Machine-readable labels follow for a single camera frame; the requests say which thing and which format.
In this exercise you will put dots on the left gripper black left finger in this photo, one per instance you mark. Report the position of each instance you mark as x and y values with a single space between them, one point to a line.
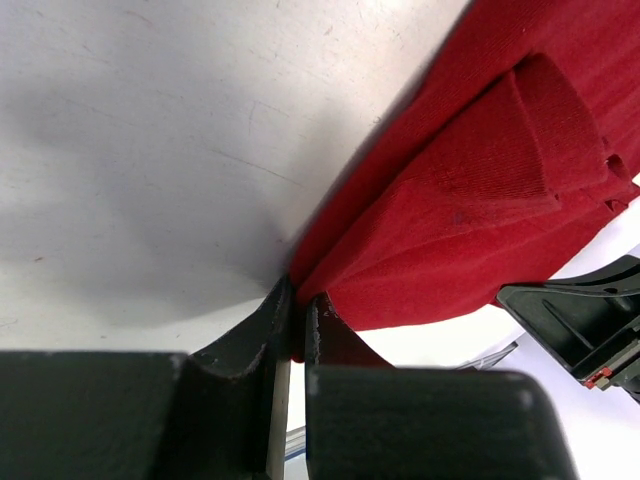
219 413

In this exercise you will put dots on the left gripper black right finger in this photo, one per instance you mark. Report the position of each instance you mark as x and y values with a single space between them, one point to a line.
368 419

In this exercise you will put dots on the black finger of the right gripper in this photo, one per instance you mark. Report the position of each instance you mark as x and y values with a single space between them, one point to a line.
589 324

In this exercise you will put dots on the dark red t-shirt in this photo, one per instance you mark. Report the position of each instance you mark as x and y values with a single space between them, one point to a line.
521 144

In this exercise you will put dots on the aluminium rail frame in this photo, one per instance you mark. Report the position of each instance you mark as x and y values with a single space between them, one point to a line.
295 443

